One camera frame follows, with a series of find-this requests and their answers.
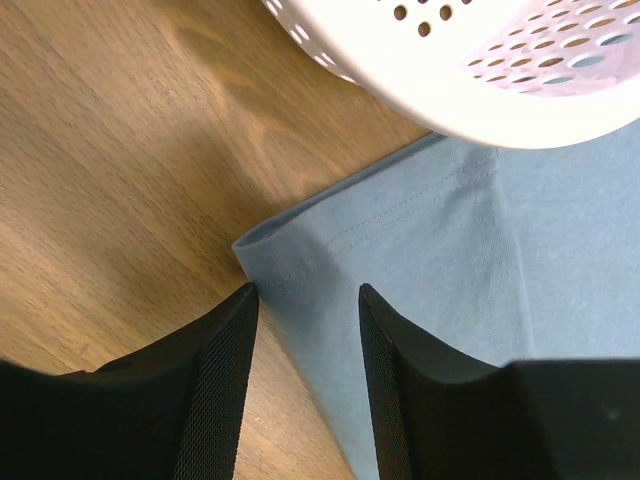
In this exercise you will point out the blue-grey t shirt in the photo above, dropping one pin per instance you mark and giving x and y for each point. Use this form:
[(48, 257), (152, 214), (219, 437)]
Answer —
[(503, 254)]

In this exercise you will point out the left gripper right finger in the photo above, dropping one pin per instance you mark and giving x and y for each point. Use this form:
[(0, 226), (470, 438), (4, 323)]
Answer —
[(438, 413)]

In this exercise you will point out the white perforated plastic basket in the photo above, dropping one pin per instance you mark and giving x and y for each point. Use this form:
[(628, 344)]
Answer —
[(504, 73)]

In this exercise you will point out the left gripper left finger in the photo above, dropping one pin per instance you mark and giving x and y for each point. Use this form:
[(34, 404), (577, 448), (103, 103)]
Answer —
[(171, 410)]

